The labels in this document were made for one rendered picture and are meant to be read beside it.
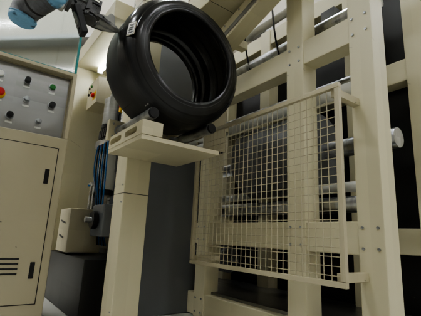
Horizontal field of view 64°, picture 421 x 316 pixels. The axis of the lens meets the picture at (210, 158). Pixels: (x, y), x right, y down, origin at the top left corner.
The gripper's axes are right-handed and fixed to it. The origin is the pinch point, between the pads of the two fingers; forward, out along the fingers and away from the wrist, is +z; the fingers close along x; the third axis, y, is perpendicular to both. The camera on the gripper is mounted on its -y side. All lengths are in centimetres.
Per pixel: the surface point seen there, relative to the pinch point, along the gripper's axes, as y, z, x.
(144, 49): -9.2, 9.0, -12.0
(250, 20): 37, 61, -9
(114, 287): -100, 34, 28
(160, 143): -42.0, 25.2, -8.5
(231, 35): 33, 58, 3
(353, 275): -81, 79, -58
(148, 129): -38.8, 18.5, -9.5
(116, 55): -10.4, 2.4, -1.0
